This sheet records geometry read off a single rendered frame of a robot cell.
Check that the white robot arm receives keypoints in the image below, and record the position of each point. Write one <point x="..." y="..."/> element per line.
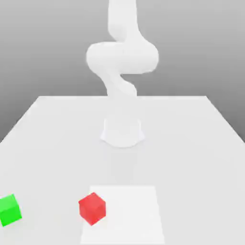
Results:
<point x="122" y="57"/>

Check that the small red cube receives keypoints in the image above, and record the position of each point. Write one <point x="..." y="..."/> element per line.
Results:
<point x="92" y="209"/>

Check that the small green cube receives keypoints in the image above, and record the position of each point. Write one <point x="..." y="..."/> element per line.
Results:
<point x="9" y="210"/>

